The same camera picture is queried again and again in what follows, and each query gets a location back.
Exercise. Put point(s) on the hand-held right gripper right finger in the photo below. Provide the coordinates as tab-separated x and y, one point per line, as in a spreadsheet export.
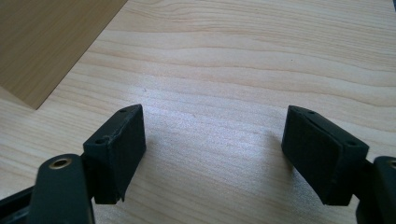
323	155

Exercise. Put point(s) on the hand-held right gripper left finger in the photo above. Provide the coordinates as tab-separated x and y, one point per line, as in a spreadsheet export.
120	155

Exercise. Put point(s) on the wooden tea box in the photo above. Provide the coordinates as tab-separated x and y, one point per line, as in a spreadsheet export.
40	46

